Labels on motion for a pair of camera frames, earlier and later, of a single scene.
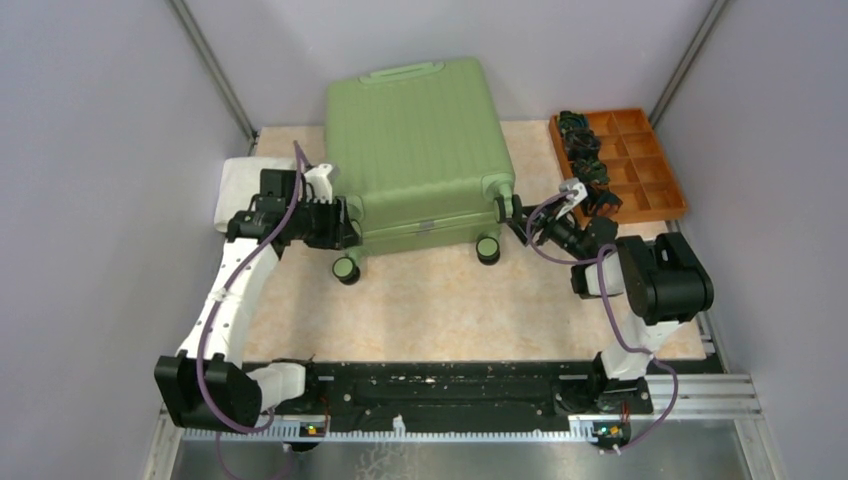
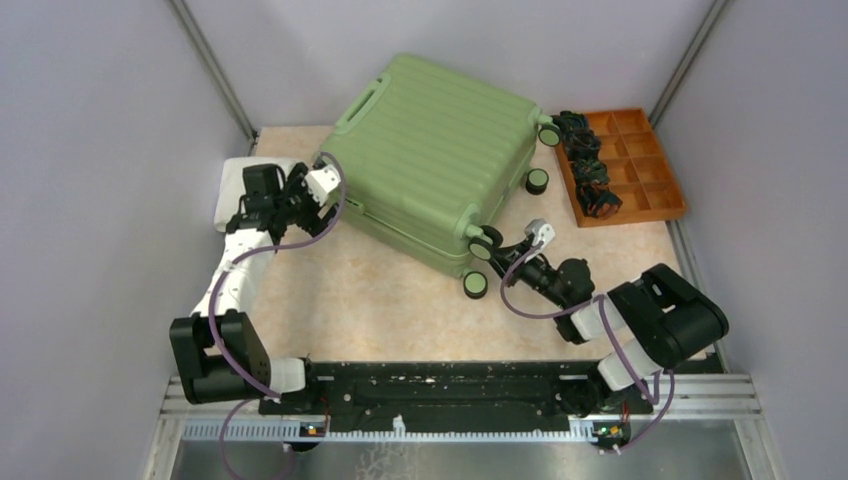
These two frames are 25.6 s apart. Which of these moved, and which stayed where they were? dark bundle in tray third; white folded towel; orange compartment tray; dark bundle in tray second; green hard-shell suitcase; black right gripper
Moved: green hard-shell suitcase; black right gripper
Stayed: dark bundle in tray second; white folded towel; dark bundle in tray third; orange compartment tray
